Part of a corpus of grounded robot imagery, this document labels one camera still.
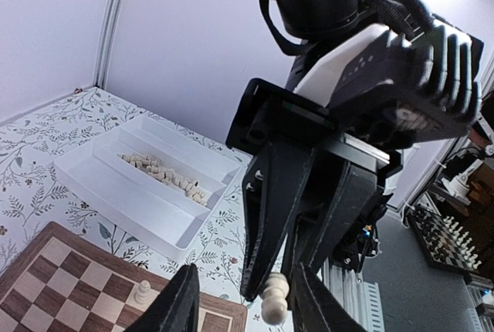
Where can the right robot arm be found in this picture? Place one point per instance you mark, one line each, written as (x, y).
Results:
(370, 79)

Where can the white three-compartment plastic tray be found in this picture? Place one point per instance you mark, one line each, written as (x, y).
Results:
(160, 216)

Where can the left aluminium frame post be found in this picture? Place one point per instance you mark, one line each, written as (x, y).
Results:
(107, 34)

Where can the floral patterned table mat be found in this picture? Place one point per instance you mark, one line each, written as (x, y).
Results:
(32, 197)

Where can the pile of cream chess pieces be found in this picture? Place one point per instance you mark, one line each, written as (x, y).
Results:
(168, 176)

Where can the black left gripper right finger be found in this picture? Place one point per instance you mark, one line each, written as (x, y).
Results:
(314, 307)

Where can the background chess set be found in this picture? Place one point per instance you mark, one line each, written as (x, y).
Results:
(440, 249)

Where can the wooden chess board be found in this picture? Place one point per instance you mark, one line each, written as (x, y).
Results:
(61, 282)

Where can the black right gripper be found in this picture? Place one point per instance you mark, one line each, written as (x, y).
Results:
(336, 208)

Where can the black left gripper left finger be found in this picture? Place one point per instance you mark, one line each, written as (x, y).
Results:
(176, 307)

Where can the cream chess piece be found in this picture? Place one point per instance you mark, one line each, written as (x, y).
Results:
(274, 305)

